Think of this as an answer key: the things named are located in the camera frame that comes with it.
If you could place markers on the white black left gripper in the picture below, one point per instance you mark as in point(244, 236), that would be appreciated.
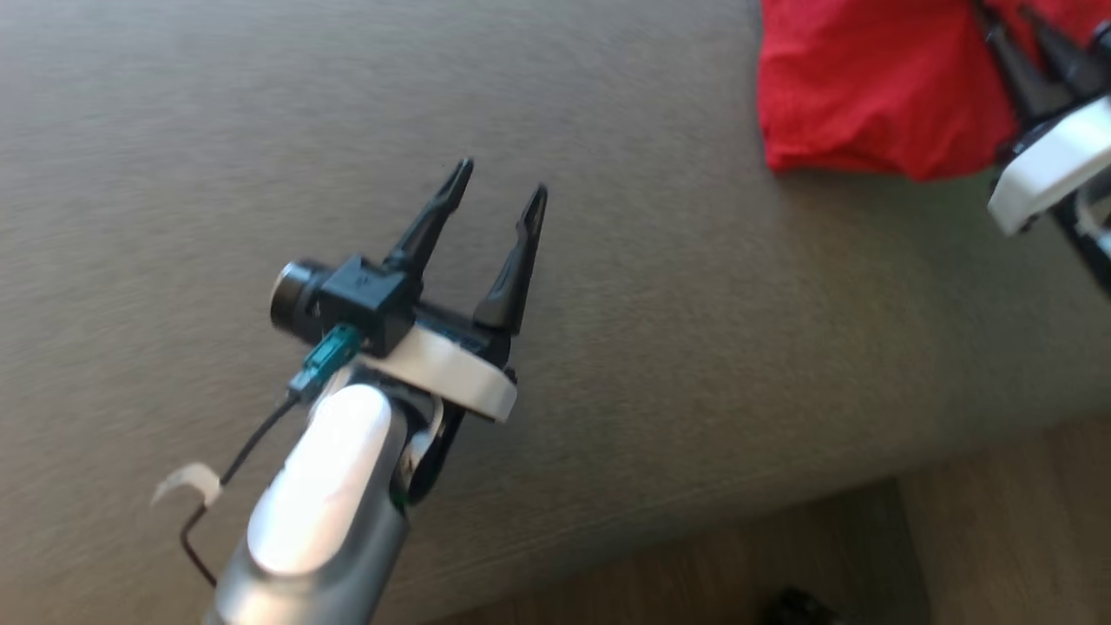
point(451, 373)

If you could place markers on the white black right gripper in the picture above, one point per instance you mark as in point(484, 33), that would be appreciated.
point(1050, 165)

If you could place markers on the red garment with white stripe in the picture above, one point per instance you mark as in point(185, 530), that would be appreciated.
point(868, 87)

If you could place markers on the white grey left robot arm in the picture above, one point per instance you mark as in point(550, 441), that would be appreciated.
point(321, 503)

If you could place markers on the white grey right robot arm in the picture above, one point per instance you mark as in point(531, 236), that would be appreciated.
point(1095, 213)

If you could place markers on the large grey sofa seat cushion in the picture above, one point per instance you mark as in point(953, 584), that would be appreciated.
point(694, 347)

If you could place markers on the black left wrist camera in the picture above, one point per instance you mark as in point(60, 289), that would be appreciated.
point(364, 295)

